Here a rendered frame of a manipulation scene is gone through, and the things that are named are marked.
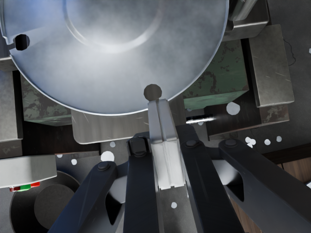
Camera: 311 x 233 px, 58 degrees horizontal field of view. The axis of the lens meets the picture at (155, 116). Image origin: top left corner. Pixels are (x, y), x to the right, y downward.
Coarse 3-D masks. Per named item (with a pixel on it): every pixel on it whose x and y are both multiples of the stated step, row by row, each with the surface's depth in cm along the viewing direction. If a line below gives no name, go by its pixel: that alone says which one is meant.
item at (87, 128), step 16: (144, 96) 35; (160, 96) 34; (176, 96) 34; (80, 112) 35; (144, 112) 34; (176, 112) 34; (80, 128) 34; (96, 128) 34; (112, 128) 34; (128, 128) 34; (144, 128) 34
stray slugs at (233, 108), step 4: (228, 104) 47; (232, 104) 47; (236, 104) 47; (228, 108) 47; (232, 108) 47; (236, 108) 47; (228, 112) 47; (232, 112) 47; (236, 112) 47; (104, 152) 47; (108, 152) 47; (104, 156) 47; (108, 156) 47; (112, 156) 47; (104, 160) 47; (108, 160) 47; (112, 160) 47
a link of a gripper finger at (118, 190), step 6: (144, 132) 18; (126, 162) 15; (120, 168) 14; (126, 168) 14; (120, 174) 14; (126, 174) 14; (156, 174) 15; (114, 180) 13; (120, 180) 13; (126, 180) 14; (156, 180) 14; (114, 186) 13; (120, 186) 13; (108, 192) 13; (114, 192) 13; (120, 192) 14; (108, 198) 13; (114, 198) 14; (120, 198) 14; (108, 204) 14; (114, 204) 14
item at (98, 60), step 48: (0, 0) 36; (48, 0) 36; (96, 0) 35; (144, 0) 35; (192, 0) 35; (48, 48) 35; (96, 48) 35; (144, 48) 35; (192, 48) 35; (48, 96) 34; (96, 96) 35
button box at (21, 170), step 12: (24, 156) 50; (36, 156) 53; (48, 156) 58; (0, 168) 49; (12, 168) 49; (24, 168) 49; (36, 168) 52; (48, 168) 57; (0, 180) 49; (12, 180) 49; (24, 180) 49; (36, 180) 52
